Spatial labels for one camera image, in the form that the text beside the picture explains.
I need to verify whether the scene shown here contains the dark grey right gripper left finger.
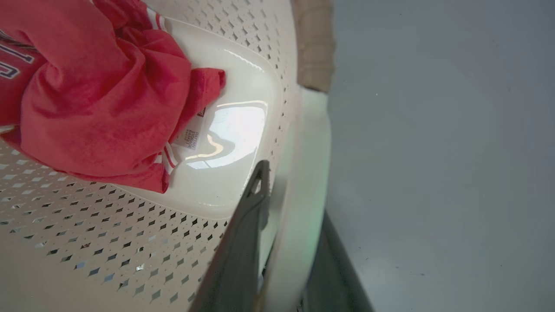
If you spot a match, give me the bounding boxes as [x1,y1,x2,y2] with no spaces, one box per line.
[189,160,271,312]

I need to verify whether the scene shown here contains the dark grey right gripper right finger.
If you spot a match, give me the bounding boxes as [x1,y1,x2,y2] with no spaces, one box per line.
[302,211,374,312]

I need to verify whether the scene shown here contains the white perforated plastic laundry basket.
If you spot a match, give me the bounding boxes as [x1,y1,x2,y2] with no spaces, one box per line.
[0,0,332,312]

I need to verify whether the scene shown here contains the red jersey garment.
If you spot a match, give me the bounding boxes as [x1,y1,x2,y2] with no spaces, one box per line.
[0,0,226,194]

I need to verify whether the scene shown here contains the beige basket handle grip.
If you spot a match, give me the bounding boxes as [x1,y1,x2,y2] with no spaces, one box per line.
[290,0,336,93]

